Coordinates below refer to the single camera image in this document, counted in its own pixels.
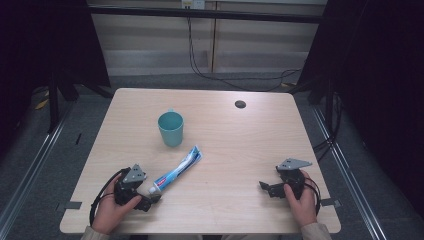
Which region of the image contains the yellow floor scrap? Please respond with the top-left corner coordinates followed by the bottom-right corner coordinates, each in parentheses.
top-left (34, 98), bottom-right (50, 111)

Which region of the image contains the hand-held gripper black cable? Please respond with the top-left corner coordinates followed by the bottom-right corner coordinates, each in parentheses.
top-left (88, 167), bottom-right (132, 227)
top-left (302, 176), bottom-right (322, 215)

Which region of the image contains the black horizontal bar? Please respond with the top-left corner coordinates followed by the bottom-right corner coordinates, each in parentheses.
top-left (87, 5), bottom-right (325, 25)

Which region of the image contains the blue white toothpaste tube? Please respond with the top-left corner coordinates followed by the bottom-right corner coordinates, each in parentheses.
top-left (147, 145), bottom-right (204, 196)

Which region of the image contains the bundle of black cables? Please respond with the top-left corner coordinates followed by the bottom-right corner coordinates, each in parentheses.
top-left (312, 92), bottom-right (345, 162)

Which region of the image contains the right hand-held gripper black cable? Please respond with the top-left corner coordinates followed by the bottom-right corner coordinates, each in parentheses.
top-left (302, 176), bottom-right (322, 215)

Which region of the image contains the metal floor rail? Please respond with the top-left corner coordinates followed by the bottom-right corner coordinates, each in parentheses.
top-left (310, 105), bottom-right (388, 240)
top-left (0, 101), bottom-right (75, 233)

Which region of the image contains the black metal stand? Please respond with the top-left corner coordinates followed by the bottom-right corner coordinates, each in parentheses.
top-left (288, 74), bottom-right (337, 136)
top-left (47, 68), bottom-right (114, 135)

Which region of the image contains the teal plastic cup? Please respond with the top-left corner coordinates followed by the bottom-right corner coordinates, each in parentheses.
top-left (157, 107), bottom-right (185, 148)

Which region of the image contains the grey tape strip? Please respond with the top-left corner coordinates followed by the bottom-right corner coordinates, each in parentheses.
top-left (320, 197), bottom-right (342, 208)
top-left (55, 200), bottom-right (83, 212)

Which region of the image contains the long black floor cable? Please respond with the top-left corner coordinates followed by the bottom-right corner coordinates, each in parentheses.
top-left (186, 8), bottom-right (303, 93)

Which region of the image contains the dark curtain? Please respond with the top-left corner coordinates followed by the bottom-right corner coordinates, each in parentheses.
top-left (0, 0), bottom-right (112, 158)
top-left (295, 0), bottom-right (424, 219)

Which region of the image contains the white wall socket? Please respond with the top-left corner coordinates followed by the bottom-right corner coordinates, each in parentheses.
top-left (181, 0), bottom-right (206, 10)

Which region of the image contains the left hand-held gripper black cable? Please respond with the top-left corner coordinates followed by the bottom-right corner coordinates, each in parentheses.
top-left (88, 167), bottom-right (132, 227)

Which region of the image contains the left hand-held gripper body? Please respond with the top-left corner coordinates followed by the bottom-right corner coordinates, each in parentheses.
top-left (113, 163), bottom-right (153, 212)

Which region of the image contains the person's right hand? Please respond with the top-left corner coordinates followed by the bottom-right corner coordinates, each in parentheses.
top-left (283, 169), bottom-right (318, 230)

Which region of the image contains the person's left hand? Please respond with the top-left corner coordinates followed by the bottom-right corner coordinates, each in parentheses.
top-left (91, 174), bottom-right (143, 235)

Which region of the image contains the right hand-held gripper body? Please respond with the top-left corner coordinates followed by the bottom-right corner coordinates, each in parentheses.
top-left (275, 157), bottom-right (314, 201)

